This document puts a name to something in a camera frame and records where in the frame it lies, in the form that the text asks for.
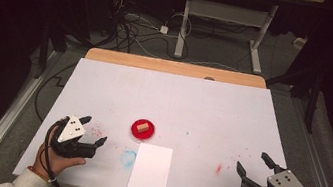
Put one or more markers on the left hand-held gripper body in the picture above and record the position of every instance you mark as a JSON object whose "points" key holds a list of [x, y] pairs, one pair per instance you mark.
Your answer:
{"points": [[71, 132]]}

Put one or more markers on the small wooden stamp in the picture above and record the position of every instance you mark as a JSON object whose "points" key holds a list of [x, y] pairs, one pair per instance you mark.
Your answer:
{"points": [[142, 127]]}

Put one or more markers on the round red ink pad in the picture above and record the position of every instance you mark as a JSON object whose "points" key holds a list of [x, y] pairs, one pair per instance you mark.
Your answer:
{"points": [[147, 135]]}

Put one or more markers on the white paper sheet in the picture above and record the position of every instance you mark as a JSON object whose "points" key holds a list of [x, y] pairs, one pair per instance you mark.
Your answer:
{"points": [[150, 170]]}

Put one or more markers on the person's left hand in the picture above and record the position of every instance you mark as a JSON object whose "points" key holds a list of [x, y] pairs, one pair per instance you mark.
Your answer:
{"points": [[57, 162]]}

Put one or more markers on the black stand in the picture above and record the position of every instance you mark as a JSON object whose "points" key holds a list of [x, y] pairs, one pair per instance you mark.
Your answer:
{"points": [[313, 103], [43, 50]]}

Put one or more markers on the large white board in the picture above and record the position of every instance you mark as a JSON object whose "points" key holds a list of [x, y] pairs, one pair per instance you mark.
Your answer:
{"points": [[185, 110]]}

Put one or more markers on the wooden table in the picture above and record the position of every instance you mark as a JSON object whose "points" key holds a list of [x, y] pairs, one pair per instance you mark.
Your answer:
{"points": [[175, 67]]}

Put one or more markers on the white power adapter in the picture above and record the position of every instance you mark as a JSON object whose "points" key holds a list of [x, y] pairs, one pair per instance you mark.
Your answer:
{"points": [[164, 29]]}

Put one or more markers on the small white floor box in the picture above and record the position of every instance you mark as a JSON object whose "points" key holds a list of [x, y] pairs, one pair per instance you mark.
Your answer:
{"points": [[299, 42]]}

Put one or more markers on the white metal desk frame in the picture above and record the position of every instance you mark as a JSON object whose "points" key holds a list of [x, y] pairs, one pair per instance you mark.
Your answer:
{"points": [[183, 25]]}

